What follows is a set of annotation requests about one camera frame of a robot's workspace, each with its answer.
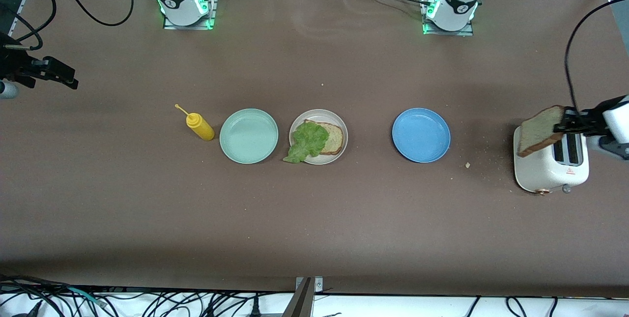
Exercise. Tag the small silver bracket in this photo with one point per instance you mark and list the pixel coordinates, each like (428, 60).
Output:
(318, 283)

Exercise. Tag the yellow squeeze mustard bottle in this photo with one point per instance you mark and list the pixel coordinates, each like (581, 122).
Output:
(202, 130)

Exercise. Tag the aluminium table edge rail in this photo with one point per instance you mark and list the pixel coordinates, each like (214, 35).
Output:
(19, 7)

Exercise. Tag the mint green round plate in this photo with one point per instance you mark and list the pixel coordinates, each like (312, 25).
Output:
(248, 136)

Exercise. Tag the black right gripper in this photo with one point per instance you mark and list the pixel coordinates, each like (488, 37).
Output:
(14, 67)

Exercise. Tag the beige round plate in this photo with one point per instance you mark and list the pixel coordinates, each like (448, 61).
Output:
(339, 157)

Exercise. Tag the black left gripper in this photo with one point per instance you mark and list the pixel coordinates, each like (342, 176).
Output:
(588, 121)

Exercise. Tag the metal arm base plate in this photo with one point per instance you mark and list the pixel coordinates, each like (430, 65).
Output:
(214, 7)
(449, 32)

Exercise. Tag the blue round plate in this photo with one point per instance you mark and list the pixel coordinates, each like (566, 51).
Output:
(421, 135)

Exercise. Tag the white two-slot toaster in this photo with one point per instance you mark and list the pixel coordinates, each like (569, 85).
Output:
(550, 164)

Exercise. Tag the grey metal post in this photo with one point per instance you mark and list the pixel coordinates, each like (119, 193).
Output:
(300, 302)

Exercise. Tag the green lettuce leaf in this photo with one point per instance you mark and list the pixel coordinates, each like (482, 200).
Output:
(309, 140)

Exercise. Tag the brown toast bread slice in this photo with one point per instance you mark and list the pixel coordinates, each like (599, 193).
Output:
(335, 140)
(538, 130)

